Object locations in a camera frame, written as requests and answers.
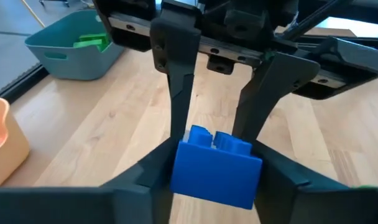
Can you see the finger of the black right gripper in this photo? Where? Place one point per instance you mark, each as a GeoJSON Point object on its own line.
{"type": "Point", "coordinates": [176, 46]}
{"type": "Point", "coordinates": [270, 81]}

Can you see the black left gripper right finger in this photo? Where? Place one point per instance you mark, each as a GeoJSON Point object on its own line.
{"type": "Point", "coordinates": [301, 205]}

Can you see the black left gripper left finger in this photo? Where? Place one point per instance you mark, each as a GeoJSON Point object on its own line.
{"type": "Point", "coordinates": [130, 205]}

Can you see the blue two-stud block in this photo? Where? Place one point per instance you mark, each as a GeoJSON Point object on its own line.
{"type": "Point", "coordinates": [214, 177]}

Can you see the slate blue plastic bin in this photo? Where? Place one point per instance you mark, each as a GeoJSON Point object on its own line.
{"type": "Point", "coordinates": [77, 67]}

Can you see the yellow plastic bin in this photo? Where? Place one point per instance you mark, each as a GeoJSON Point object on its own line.
{"type": "Point", "coordinates": [11, 155]}

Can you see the black diagonal frame strut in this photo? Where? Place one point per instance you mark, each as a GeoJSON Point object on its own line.
{"type": "Point", "coordinates": [310, 18]}

